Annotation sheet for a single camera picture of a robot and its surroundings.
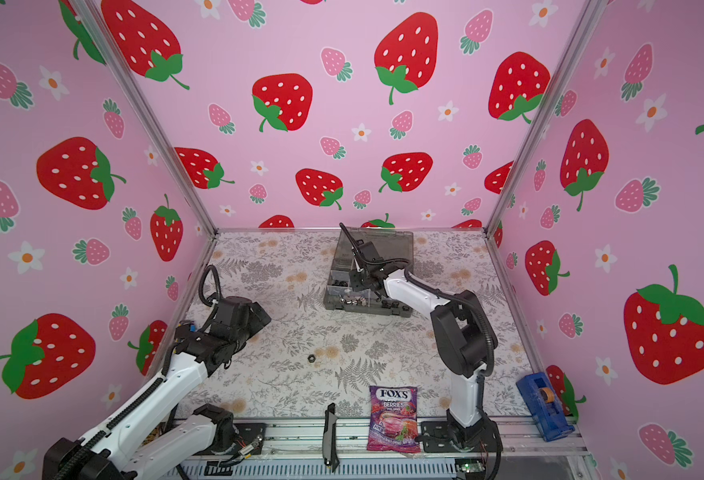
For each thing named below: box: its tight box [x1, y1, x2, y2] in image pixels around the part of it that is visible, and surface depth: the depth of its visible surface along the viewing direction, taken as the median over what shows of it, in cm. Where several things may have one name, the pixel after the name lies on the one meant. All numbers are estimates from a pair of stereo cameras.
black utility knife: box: [322, 403, 340, 473], surface depth 75 cm
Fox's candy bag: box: [366, 385, 422, 453], surface depth 77 cm
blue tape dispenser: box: [516, 372, 575, 442], surface depth 76 cm
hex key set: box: [174, 320, 205, 363], surface depth 58 cm
